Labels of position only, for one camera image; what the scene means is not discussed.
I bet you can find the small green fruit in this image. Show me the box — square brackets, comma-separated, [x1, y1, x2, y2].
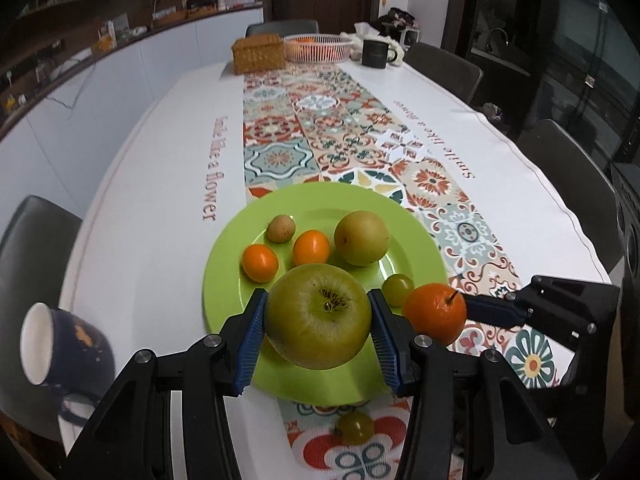
[336, 410, 376, 446]
[381, 273, 416, 307]

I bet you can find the yellow-green pear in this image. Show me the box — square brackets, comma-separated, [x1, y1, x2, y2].
[333, 211, 391, 267]

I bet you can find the wicker basket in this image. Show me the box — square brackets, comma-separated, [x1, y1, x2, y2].
[231, 34, 287, 76]

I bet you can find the green plate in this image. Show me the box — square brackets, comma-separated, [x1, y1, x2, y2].
[202, 181, 448, 407]

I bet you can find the navy blue mug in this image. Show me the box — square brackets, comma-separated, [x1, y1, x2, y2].
[20, 302, 117, 423]

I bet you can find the dark bag on stool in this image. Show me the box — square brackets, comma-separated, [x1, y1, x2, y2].
[376, 7, 422, 45]

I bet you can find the patterned table runner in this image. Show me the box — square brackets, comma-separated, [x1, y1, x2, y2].
[242, 60, 571, 480]

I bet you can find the green apple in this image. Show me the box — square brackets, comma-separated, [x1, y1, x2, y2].
[264, 263, 373, 371]

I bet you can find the glass sliding door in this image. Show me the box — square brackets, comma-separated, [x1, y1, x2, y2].
[530, 0, 640, 161]

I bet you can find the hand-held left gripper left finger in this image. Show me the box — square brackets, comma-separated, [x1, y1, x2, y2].
[62, 287, 271, 480]

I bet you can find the mandarin orange with stem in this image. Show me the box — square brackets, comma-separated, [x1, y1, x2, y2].
[402, 283, 468, 347]

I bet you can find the white plastic basket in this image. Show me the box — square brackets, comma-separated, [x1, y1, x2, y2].
[282, 33, 353, 64]

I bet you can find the small brown fruit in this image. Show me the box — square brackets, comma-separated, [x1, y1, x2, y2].
[266, 214, 295, 244]

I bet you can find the black mug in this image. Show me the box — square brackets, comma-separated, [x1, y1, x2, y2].
[361, 38, 399, 69]

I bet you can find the grey chair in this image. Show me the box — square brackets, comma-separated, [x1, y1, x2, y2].
[516, 119, 619, 273]
[245, 19, 321, 39]
[404, 42, 485, 107]
[0, 195, 84, 442]

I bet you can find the white crumpled cloth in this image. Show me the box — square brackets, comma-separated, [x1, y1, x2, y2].
[340, 22, 407, 68]

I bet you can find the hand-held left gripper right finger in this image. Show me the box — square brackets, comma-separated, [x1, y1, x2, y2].
[367, 287, 581, 480]

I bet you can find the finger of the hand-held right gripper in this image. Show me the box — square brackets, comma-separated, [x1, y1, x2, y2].
[464, 275, 621, 356]

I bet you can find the metal faucet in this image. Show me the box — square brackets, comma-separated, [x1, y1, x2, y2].
[487, 27, 511, 56]

